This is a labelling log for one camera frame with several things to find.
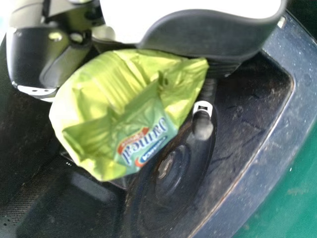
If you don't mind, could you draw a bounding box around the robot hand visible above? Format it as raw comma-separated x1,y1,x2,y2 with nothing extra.
5,0,288,141

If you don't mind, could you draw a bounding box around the yellow-green biscuit packet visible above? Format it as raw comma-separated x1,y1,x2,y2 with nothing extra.
49,48,210,182

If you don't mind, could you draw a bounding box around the black oven with glass door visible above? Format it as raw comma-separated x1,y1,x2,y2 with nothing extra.
0,0,317,238

